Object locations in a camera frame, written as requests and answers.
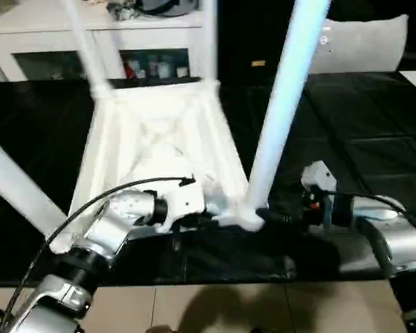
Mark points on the white cup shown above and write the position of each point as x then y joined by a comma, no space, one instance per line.
140,73
182,71

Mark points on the white plastic table top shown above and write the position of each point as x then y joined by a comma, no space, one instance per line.
152,114

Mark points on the grey pillow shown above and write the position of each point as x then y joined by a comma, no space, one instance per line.
367,45

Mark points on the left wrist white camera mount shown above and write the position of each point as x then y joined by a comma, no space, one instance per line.
187,201

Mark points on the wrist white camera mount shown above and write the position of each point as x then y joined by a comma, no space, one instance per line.
319,173
187,201

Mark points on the black tangled item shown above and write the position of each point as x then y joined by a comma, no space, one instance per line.
119,10

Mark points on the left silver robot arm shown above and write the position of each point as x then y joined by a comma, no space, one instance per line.
125,208

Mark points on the black cabinet with orange label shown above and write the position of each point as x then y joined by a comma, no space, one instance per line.
249,34

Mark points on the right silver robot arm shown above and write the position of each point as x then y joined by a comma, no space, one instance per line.
402,243

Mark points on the white sideboard with glass doors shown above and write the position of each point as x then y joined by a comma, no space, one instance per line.
38,38

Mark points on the red bottle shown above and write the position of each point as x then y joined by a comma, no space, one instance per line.
129,67

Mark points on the black work surface mat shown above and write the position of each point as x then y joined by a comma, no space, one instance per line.
367,138

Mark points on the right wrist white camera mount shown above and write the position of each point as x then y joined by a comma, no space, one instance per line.
319,173

